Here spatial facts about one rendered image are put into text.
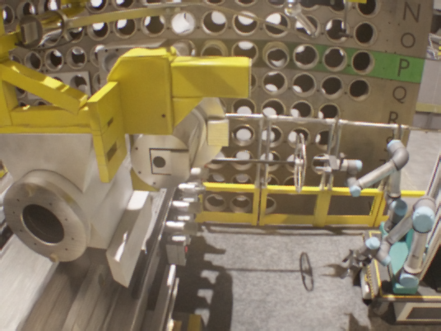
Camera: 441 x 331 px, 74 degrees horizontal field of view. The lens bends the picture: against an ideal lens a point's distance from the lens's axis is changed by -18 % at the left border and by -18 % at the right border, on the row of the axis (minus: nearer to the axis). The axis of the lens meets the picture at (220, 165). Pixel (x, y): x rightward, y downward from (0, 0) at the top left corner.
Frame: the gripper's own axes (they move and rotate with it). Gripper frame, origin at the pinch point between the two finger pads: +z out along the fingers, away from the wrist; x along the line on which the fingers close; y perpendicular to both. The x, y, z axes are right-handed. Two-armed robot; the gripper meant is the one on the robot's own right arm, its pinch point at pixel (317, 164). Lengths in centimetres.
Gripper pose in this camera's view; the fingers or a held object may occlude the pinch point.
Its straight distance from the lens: 233.6
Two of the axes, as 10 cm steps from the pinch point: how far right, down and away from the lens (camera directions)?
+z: -10.0, -0.4, 0.7
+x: 0.8, -6.9, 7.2
